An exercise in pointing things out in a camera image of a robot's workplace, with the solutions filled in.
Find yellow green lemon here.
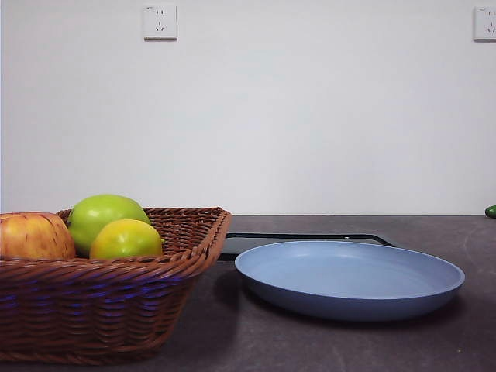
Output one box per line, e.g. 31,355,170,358
89,219,166,260

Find blue round plate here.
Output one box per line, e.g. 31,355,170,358
234,240,466,322

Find brown wicker basket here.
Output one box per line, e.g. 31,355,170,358
0,206,233,365

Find black flat tray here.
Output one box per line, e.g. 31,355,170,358
217,232,395,263

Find green apple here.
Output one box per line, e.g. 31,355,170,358
67,194,152,257

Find red yellow apple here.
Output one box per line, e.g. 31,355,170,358
0,212,77,260

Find white wall socket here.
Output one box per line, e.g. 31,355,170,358
473,5,496,42
143,5,178,41

